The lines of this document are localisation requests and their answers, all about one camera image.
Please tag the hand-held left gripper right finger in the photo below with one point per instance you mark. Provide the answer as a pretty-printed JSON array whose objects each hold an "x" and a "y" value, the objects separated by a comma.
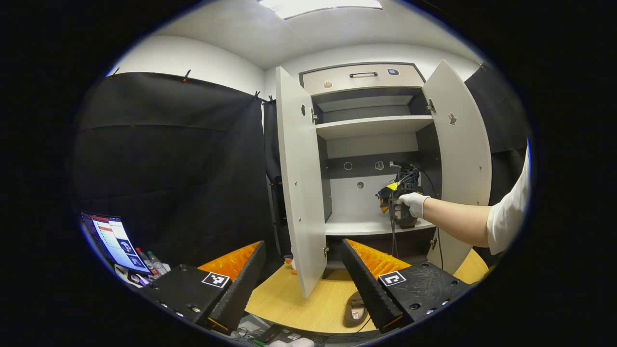
[{"x": 368, "y": 284}]

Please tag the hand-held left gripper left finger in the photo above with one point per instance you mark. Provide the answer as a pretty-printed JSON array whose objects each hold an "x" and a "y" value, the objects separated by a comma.
[{"x": 243, "y": 284}]

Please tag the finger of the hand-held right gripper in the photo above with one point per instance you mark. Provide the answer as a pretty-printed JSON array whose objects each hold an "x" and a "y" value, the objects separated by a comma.
[{"x": 385, "y": 195}]

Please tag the brown fuzzy shoe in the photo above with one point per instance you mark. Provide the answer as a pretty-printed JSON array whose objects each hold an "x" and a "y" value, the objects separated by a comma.
[{"x": 355, "y": 313}]

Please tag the white cabinet door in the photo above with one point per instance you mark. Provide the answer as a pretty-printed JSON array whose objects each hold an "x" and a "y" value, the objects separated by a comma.
[
  {"x": 301, "y": 193},
  {"x": 460, "y": 144}
]

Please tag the grey white shoe cabinet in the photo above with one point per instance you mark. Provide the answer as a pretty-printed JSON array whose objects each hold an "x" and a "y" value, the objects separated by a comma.
[{"x": 371, "y": 126}]

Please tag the small penguin toy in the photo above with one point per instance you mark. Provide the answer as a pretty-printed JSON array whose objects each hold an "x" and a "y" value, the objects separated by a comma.
[{"x": 289, "y": 264}]

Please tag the plastic bottle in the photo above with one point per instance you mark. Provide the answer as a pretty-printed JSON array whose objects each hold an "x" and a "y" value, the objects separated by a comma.
[
  {"x": 146, "y": 262},
  {"x": 156, "y": 262}
]

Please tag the white shirt sleeve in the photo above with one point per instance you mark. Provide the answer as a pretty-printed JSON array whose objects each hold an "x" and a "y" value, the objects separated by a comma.
[{"x": 511, "y": 212}]

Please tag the open laptop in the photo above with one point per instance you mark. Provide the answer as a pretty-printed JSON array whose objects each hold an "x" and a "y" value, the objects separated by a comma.
[{"x": 115, "y": 241}]

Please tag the black backdrop cloth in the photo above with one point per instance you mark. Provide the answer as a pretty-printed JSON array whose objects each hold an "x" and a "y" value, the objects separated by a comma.
[{"x": 168, "y": 168}]

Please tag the large ceiling light panel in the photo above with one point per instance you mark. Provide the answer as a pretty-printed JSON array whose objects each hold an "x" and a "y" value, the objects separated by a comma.
[{"x": 320, "y": 6}]

